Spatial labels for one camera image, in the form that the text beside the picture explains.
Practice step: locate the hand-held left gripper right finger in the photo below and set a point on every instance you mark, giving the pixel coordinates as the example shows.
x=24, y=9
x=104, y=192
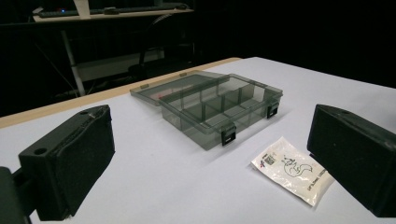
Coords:
x=355, y=161

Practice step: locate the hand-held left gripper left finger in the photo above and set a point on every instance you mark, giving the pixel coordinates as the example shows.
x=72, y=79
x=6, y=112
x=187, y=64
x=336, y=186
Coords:
x=77, y=161

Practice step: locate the white printed plastic packet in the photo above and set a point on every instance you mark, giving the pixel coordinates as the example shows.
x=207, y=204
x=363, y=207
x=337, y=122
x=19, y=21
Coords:
x=292, y=169

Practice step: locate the clear grey compartment box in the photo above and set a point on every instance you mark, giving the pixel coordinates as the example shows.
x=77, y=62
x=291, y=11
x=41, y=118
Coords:
x=214, y=105

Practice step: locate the black office chair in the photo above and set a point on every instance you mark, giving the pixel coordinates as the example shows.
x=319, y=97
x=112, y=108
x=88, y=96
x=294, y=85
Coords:
x=152, y=62

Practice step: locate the white desk with keyboard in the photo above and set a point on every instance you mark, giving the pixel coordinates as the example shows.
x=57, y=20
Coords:
x=102, y=37

